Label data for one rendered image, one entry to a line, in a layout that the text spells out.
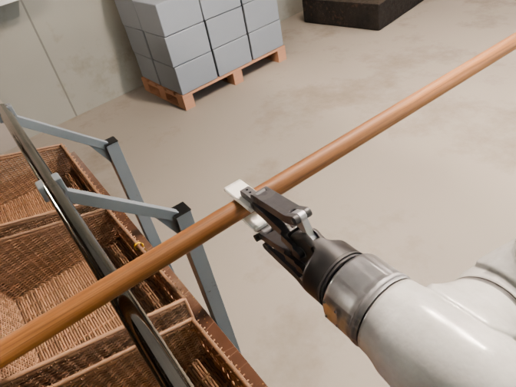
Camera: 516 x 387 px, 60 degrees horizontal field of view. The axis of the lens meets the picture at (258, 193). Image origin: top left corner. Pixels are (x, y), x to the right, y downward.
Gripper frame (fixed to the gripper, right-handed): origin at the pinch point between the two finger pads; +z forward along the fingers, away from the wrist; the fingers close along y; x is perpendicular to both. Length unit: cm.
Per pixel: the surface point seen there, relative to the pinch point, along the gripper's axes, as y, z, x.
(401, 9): 111, 257, 340
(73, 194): 7.0, 37.0, -18.6
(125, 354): 43, 26, -26
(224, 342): 61, 26, -4
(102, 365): 41, 26, -31
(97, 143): 22, 85, -3
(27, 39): 46, 349, 20
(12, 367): 49, 48, -50
